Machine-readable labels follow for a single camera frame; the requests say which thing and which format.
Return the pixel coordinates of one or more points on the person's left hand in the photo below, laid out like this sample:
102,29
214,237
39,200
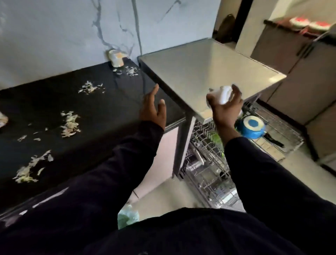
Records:
153,113

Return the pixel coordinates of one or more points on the person's right hand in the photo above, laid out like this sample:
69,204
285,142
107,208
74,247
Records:
227,114

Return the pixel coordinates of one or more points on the green leaf plate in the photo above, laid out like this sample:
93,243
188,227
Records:
216,138

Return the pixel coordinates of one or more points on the blue saucepan with black handle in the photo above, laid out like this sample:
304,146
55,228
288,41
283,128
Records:
250,127

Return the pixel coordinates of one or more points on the cream round plate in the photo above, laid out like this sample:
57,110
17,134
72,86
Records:
198,156

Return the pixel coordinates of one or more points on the silver dishwasher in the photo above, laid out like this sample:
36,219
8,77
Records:
210,65

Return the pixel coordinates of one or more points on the person's left forearm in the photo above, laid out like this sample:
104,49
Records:
92,184

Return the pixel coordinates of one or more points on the person's right forearm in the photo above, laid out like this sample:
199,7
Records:
275,189

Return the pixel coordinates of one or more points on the white base cabinet door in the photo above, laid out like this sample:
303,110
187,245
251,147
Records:
52,195
162,157

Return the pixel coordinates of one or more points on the dark bag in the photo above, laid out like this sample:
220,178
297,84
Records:
225,29

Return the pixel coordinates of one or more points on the teal waste bin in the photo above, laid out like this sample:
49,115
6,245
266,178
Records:
128,216

